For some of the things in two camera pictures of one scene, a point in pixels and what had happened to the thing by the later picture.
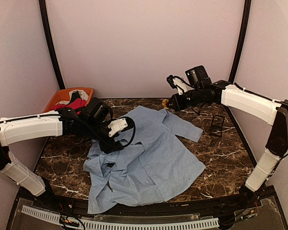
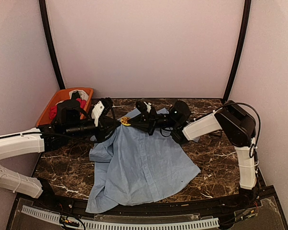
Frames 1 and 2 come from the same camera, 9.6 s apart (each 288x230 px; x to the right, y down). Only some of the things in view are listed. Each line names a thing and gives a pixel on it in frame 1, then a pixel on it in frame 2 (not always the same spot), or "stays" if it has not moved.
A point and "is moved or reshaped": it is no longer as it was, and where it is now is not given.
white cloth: [82, 93] stays
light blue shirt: [157, 165] is moved or reshaped
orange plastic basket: [63, 95] stays
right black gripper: [178, 106] -> [149, 121]
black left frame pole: [49, 35] stays
